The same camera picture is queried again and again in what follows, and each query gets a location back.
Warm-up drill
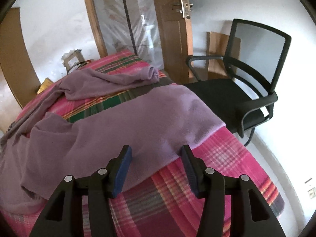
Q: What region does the brown cardboard box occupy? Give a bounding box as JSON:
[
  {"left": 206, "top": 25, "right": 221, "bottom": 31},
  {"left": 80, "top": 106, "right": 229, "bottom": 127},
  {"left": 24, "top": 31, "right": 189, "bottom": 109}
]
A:
[{"left": 62, "top": 49, "right": 86, "bottom": 73}]

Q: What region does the translucent door curtain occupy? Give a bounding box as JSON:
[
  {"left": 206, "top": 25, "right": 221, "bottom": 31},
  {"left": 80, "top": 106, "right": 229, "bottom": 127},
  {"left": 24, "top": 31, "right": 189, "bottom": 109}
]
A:
[{"left": 90, "top": 0, "right": 165, "bottom": 70}]

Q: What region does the pink plaid blanket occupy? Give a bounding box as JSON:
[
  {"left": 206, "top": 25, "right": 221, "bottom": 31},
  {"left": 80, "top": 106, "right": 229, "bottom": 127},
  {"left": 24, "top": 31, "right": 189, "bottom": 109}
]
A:
[{"left": 0, "top": 49, "right": 285, "bottom": 237}]

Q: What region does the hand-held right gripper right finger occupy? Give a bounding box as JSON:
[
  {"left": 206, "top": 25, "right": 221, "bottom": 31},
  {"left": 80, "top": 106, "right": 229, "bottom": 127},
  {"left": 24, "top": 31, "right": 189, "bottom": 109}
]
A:
[{"left": 181, "top": 144, "right": 287, "bottom": 237}]

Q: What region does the yellow gift box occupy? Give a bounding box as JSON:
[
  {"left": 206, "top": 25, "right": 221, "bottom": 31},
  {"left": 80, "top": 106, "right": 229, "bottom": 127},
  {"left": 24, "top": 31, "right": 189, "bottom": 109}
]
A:
[{"left": 37, "top": 78, "right": 53, "bottom": 94}]

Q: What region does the wooden door frame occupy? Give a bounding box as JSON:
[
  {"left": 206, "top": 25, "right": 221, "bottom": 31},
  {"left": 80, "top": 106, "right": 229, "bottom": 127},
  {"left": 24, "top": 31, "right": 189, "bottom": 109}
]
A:
[{"left": 81, "top": 0, "right": 108, "bottom": 58}]

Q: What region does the metal door handle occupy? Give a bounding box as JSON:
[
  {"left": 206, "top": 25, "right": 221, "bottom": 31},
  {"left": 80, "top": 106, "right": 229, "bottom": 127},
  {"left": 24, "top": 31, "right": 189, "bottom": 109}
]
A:
[{"left": 173, "top": 0, "right": 194, "bottom": 20}]

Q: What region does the wall socket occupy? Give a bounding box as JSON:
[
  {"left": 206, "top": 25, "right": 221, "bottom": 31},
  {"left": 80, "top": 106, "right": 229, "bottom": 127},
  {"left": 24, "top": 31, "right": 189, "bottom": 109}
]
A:
[{"left": 304, "top": 178, "right": 316, "bottom": 199}]

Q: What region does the black mesh office chair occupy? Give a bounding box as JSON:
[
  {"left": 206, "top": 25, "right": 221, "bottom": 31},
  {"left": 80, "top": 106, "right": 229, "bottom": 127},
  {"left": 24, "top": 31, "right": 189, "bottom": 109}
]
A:
[{"left": 184, "top": 18, "right": 292, "bottom": 147}]

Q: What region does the wooden door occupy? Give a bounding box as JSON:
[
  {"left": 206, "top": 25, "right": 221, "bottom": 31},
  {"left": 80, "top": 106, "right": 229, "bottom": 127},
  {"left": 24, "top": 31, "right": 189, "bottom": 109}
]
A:
[{"left": 150, "top": 0, "right": 194, "bottom": 84}]

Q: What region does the cardboard sheet against wall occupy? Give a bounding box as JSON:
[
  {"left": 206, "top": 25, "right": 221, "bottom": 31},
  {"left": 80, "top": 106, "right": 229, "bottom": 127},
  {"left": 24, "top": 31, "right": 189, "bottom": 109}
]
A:
[{"left": 209, "top": 31, "right": 241, "bottom": 79}]

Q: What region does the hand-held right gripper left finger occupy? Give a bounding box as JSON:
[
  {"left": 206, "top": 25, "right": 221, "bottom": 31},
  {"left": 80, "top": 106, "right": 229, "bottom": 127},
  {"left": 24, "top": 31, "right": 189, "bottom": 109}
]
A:
[{"left": 30, "top": 145, "right": 132, "bottom": 237}]

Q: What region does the wooden wardrobe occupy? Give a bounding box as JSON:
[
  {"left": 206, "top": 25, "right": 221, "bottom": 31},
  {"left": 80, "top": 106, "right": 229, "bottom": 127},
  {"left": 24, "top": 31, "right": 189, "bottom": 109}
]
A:
[{"left": 0, "top": 7, "right": 41, "bottom": 134}]

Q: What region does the purple fleece garment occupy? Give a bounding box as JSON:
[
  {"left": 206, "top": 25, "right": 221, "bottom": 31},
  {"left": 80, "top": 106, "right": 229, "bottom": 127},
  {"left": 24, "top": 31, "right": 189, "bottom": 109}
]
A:
[{"left": 0, "top": 67, "right": 226, "bottom": 215}]

